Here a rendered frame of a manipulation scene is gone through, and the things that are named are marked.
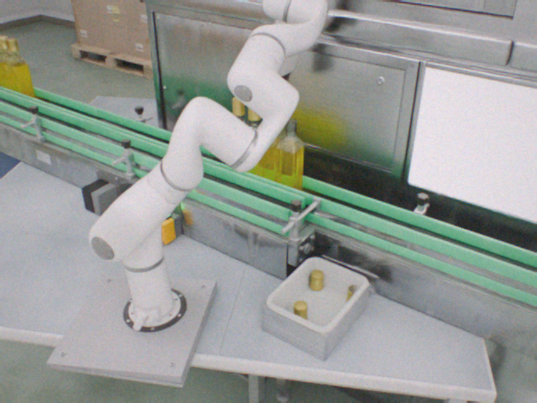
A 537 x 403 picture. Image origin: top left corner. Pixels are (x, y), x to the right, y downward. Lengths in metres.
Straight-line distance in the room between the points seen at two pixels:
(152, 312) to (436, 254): 0.68
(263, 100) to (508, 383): 1.14
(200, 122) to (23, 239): 0.92
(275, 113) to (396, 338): 0.63
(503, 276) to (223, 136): 0.70
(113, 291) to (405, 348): 0.74
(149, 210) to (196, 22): 0.85
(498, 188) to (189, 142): 0.76
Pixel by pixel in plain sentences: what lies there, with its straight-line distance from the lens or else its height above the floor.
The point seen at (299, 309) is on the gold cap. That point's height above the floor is 0.81.
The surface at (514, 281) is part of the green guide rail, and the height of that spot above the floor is 0.93.
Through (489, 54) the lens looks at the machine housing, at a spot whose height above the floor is 1.36.
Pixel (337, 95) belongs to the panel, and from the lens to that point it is 1.48.
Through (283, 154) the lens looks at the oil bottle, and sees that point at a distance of 1.44.
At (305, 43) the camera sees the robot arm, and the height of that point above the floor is 1.40.
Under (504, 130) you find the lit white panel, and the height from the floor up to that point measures 1.20.
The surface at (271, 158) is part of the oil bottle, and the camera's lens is 1.47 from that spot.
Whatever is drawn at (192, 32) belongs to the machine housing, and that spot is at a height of 1.26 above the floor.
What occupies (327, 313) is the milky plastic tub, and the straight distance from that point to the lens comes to 1.37.
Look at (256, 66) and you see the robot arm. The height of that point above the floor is 1.39.
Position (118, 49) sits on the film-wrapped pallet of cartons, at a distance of 5.66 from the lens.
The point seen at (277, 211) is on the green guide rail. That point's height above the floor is 0.95.
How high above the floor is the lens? 1.71
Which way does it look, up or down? 32 degrees down
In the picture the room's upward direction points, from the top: straight up
